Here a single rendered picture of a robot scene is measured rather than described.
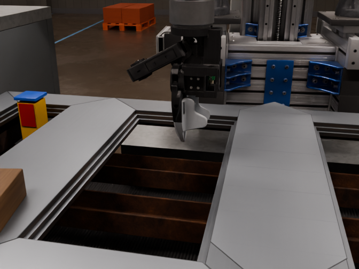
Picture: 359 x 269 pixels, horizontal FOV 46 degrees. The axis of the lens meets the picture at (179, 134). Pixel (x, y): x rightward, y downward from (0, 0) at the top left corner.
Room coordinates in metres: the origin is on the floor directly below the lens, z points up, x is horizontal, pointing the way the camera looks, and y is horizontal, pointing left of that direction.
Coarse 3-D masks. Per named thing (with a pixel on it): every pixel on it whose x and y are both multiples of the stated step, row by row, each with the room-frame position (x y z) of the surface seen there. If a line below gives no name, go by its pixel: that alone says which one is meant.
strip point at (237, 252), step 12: (228, 252) 0.46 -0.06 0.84; (240, 252) 0.46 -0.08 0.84; (252, 252) 0.46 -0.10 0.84; (264, 252) 0.46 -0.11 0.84; (276, 252) 0.46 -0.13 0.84; (288, 252) 0.46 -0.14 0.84; (300, 252) 0.46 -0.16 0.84; (240, 264) 0.44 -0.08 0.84; (252, 264) 0.44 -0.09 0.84; (264, 264) 0.44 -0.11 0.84; (276, 264) 0.44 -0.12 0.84; (288, 264) 0.44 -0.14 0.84; (300, 264) 0.44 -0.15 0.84; (312, 264) 0.44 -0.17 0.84; (324, 264) 0.44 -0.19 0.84; (336, 264) 0.44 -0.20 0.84
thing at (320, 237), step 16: (224, 224) 0.53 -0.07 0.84; (240, 224) 0.53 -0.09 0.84; (256, 224) 0.53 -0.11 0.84; (272, 224) 0.53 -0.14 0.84; (288, 224) 0.53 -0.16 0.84; (304, 224) 0.53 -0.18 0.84; (320, 224) 0.53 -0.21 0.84; (336, 224) 0.53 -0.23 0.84; (224, 240) 0.49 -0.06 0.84; (240, 240) 0.49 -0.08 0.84; (256, 240) 0.49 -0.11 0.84; (272, 240) 0.49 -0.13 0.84; (288, 240) 0.49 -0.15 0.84; (304, 240) 0.49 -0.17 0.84; (320, 240) 0.49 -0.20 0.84; (336, 240) 0.49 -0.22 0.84
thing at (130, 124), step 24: (0, 120) 1.01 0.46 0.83; (144, 120) 1.02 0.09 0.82; (168, 120) 1.02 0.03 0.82; (216, 120) 0.99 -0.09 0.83; (120, 144) 0.88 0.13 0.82; (96, 168) 0.75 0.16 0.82; (72, 192) 0.65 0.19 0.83; (216, 192) 0.65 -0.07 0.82; (48, 216) 0.57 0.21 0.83; (216, 264) 0.44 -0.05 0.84
